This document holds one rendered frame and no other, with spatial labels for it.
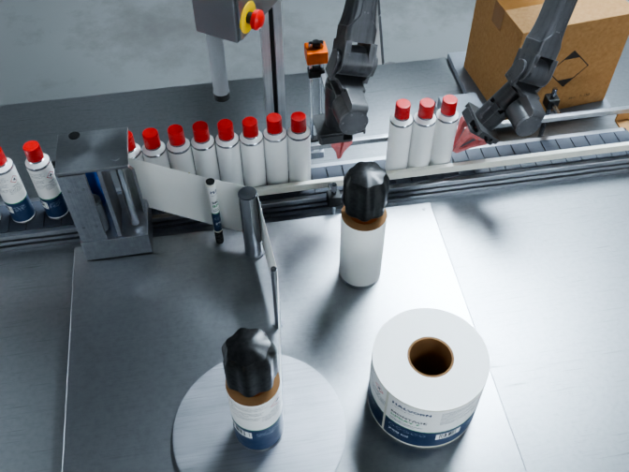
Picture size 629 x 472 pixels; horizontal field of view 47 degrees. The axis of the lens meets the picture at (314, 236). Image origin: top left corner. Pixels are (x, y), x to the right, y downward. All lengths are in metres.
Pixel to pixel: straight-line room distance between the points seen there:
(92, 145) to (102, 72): 2.12
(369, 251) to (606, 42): 0.86
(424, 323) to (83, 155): 0.71
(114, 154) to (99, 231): 0.19
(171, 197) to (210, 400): 0.45
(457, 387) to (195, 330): 0.54
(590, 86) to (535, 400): 0.89
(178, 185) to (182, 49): 2.15
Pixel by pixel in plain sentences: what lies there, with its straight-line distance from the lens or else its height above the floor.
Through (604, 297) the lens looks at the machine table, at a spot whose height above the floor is 0.83.
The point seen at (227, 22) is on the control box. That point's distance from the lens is 1.41.
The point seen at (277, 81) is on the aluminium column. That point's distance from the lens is 1.66.
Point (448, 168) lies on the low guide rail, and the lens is 1.72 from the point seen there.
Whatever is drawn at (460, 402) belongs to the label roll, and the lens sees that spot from 1.24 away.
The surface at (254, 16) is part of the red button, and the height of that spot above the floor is 1.34.
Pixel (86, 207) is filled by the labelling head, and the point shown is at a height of 1.05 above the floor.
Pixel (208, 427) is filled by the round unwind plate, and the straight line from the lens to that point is 1.36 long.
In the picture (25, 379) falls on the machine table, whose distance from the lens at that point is 1.57.
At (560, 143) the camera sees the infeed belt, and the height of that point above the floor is 0.88.
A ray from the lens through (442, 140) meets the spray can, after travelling 1.68.
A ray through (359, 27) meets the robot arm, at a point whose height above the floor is 1.33.
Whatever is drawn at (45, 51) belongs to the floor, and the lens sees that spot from 3.80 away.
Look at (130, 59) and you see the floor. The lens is 3.63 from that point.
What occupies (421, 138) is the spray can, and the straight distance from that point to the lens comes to 1.65.
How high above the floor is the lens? 2.12
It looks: 51 degrees down
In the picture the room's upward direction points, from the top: straight up
